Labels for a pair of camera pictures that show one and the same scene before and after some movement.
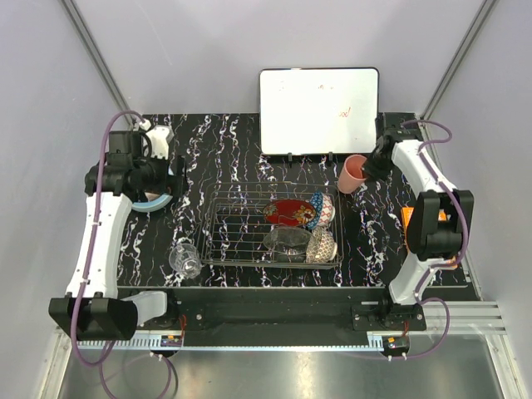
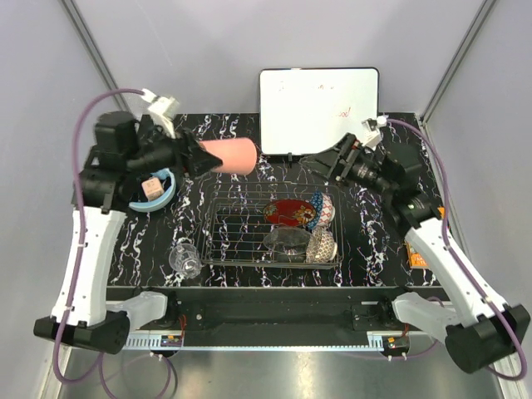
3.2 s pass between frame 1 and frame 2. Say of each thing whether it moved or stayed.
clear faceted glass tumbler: stayed
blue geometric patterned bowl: stayed
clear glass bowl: stayed
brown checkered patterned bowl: stayed
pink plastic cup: moved
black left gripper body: moved
